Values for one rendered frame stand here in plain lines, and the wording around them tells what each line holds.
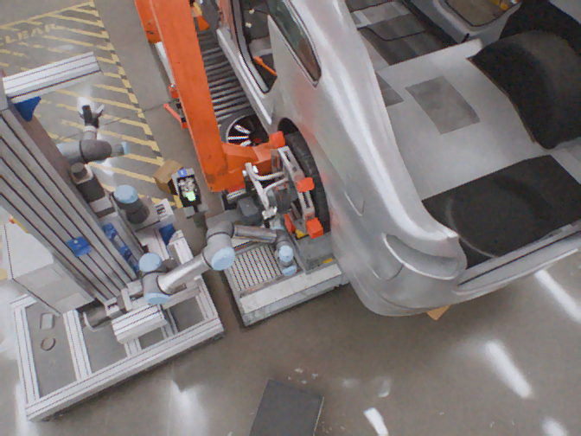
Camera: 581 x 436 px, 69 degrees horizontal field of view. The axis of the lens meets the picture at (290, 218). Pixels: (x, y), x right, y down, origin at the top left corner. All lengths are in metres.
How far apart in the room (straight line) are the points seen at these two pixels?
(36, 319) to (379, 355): 2.36
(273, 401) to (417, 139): 1.79
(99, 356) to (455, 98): 2.86
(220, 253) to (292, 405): 1.08
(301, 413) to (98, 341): 1.42
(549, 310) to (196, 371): 2.54
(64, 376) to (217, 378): 0.96
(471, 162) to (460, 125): 0.25
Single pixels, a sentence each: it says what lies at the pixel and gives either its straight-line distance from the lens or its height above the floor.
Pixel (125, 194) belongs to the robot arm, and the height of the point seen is 1.04.
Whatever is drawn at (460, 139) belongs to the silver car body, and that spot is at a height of 0.99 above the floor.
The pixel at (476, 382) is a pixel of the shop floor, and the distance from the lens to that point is 3.25.
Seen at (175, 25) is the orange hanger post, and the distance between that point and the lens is 2.24.
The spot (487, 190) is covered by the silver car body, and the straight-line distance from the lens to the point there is 2.86.
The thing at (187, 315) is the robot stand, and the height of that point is 0.21.
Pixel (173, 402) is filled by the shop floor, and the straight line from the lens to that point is 3.13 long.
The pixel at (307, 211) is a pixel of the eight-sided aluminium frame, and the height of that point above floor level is 0.97.
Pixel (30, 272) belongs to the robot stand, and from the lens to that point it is 2.31.
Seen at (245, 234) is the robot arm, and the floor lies 1.11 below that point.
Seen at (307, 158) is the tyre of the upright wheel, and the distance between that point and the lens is 2.38.
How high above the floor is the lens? 2.97
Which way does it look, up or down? 57 degrees down
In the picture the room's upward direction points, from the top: 2 degrees counter-clockwise
